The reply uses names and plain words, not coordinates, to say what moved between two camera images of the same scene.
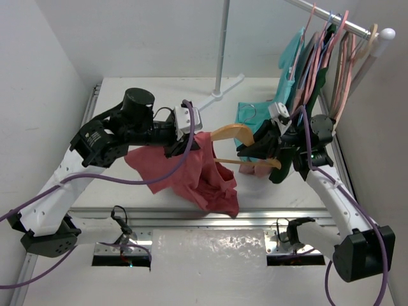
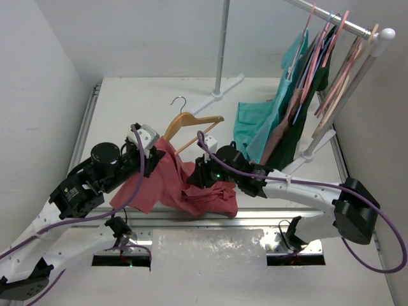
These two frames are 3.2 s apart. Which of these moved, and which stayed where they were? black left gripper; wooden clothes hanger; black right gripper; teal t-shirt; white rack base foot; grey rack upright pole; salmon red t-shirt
Moved: salmon red t-shirt; black right gripper; wooden clothes hanger; black left gripper
Stayed: white rack base foot; teal t-shirt; grey rack upright pole
